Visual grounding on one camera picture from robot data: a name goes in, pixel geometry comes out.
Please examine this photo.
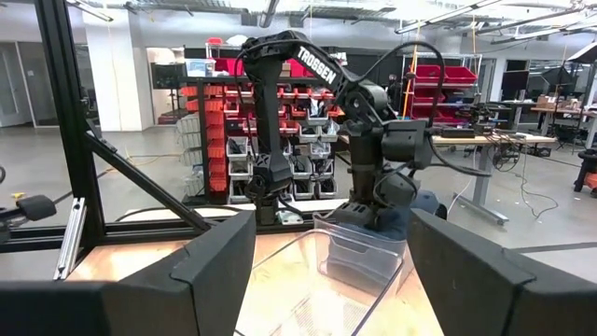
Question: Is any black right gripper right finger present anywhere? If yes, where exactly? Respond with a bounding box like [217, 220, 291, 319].
[407, 207, 597, 336]

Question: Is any silver aluminium bracket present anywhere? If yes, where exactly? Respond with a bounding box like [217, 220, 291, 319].
[52, 196, 89, 282]

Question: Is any black aluminium table frame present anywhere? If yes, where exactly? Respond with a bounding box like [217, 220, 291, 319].
[0, 0, 349, 256]

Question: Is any metal rack with red bins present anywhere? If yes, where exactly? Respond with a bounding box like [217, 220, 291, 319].
[402, 52, 480, 126]

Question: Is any clear plastic bin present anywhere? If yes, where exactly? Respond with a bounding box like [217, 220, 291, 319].
[230, 228, 408, 336]
[312, 211, 409, 298]

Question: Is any black rack with red bins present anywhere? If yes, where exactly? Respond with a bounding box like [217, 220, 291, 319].
[178, 35, 347, 207]

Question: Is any wooden top desk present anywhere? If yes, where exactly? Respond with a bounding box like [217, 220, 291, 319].
[430, 132, 560, 227]

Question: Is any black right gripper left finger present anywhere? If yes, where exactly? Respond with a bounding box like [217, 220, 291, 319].
[0, 209, 257, 336]

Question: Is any yellow hanging power cord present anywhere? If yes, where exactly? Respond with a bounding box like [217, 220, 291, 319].
[401, 21, 422, 109]

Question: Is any blue fabric cap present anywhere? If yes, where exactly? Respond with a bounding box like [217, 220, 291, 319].
[336, 188, 442, 245]

